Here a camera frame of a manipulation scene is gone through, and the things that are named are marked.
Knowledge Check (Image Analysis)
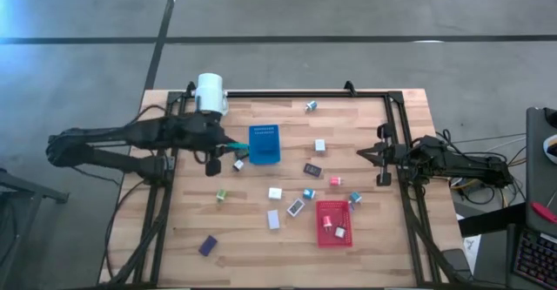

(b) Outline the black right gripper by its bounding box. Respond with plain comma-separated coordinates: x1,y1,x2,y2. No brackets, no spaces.
356,123,413,187

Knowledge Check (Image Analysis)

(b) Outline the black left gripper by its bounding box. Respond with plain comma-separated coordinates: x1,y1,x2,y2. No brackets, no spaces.
191,114,249,178

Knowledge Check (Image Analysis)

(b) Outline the black box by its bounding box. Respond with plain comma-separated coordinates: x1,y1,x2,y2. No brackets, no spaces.
303,162,324,179

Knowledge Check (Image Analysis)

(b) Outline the plain white box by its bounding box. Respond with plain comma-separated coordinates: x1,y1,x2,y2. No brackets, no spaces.
266,209,281,231

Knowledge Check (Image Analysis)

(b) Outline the white box dark label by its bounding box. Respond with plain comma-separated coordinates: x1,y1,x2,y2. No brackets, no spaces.
286,198,306,218

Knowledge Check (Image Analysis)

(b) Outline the blue plastic basket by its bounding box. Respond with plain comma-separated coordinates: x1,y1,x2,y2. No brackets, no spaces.
248,124,282,166

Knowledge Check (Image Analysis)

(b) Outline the white cylindrical lamp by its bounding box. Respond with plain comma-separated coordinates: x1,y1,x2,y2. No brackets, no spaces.
194,72,230,117

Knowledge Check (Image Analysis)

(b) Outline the navy blue flat box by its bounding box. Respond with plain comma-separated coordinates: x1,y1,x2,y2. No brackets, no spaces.
198,234,218,257

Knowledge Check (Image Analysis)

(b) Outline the red plastic basket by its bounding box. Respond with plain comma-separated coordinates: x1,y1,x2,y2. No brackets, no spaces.
315,199,354,249

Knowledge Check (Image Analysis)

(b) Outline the white printed paper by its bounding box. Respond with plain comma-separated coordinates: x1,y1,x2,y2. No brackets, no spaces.
461,233,483,263

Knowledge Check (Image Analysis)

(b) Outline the dark grey flat device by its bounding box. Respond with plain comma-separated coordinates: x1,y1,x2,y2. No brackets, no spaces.
441,248,474,282

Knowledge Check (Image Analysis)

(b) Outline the dark grey side desk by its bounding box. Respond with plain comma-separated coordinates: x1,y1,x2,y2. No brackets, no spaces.
504,105,557,290

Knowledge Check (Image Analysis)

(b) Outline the red hand tool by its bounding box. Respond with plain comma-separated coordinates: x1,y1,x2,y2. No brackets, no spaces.
530,200,557,226

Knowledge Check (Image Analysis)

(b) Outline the black backlit keyboard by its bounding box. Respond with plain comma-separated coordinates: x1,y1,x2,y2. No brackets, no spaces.
512,226,557,290

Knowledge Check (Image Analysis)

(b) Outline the grey metal stand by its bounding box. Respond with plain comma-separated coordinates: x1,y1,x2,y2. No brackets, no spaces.
0,167,70,290

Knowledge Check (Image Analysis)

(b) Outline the yellow cable bundle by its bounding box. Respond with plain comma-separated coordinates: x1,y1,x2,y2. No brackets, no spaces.
447,165,508,208

